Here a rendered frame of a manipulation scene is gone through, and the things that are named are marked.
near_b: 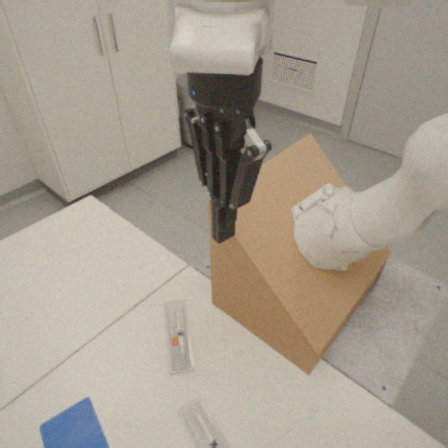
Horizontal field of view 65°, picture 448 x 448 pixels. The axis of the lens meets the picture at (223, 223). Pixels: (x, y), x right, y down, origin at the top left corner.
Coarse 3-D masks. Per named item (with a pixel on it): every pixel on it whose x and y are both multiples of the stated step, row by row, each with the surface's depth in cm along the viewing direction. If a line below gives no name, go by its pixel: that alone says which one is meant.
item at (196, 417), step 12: (180, 408) 68; (192, 408) 68; (204, 408) 68; (192, 420) 66; (204, 420) 66; (192, 432) 65; (204, 432) 65; (216, 432) 65; (204, 444) 63; (216, 444) 63; (228, 444) 63
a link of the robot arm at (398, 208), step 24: (432, 120) 47; (408, 144) 49; (432, 144) 45; (408, 168) 49; (432, 168) 45; (384, 192) 58; (408, 192) 52; (432, 192) 48; (360, 216) 62; (384, 216) 58; (408, 216) 55; (384, 240) 62
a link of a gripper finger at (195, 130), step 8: (184, 112) 41; (192, 112) 41; (192, 128) 42; (200, 128) 42; (192, 136) 42; (200, 136) 42; (192, 144) 43; (200, 144) 43; (200, 152) 43; (200, 160) 43; (200, 168) 44; (200, 176) 45; (200, 184) 45
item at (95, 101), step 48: (0, 0) 156; (48, 0) 169; (96, 0) 186; (144, 0) 206; (0, 48) 177; (48, 48) 179; (96, 48) 197; (144, 48) 220; (48, 96) 189; (96, 96) 210; (144, 96) 236; (48, 144) 201; (96, 144) 224; (144, 144) 254; (48, 192) 253; (96, 192) 246
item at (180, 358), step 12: (180, 300) 87; (168, 312) 85; (180, 312) 85; (168, 324) 82; (180, 324) 82; (168, 336) 80; (180, 336) 80; (168, 348) 78; (180, 348) 78; (168, 360) 75; (180, 360) 75; (192, 360) 75
